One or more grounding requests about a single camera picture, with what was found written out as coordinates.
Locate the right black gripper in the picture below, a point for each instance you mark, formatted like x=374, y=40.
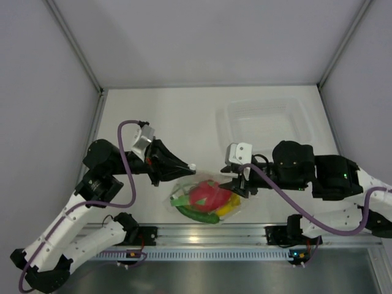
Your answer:
x=244, y=185

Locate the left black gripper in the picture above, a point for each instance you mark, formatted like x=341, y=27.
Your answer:
x=162, y=164

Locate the clear zip top bag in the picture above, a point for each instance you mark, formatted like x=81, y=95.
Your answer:
x=179, y=195

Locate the red fake dragon fruit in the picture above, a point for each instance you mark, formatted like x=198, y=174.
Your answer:
x=207, y=196

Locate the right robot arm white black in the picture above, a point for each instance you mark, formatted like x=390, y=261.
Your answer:
x=330, y=178

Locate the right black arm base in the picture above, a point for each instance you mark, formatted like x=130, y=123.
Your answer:
x=277, y=235

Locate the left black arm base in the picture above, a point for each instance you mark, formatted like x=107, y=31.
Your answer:
x=142, y=236

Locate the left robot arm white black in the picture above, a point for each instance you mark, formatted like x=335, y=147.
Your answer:
x=49, y=261

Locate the yellow fake banana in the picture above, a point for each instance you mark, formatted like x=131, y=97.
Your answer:
x=230, y=206

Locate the clear plastic basket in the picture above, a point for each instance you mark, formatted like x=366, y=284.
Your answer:
x=263, y=123

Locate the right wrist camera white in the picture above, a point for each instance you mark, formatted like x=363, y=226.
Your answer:
x=238, y=153

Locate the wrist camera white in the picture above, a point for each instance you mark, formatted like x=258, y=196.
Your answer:
x=238, y=153
x=144, y=136

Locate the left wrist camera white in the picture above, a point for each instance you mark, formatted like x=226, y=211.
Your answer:
x=144, y=136

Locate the aluminium mounting rail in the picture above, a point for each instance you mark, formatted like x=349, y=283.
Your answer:
x=242, y=235

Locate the white slotted cable duct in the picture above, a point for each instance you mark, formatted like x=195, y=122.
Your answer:
x=228, y=254

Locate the left aluminium frame post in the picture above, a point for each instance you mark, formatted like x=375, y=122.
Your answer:
x=65, y=29

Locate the aluminium frame post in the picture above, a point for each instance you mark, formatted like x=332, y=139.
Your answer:
x=345, y=40
x=65, y=29

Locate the right aluminium frame post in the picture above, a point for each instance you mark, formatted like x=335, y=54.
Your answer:
x=345, y=40

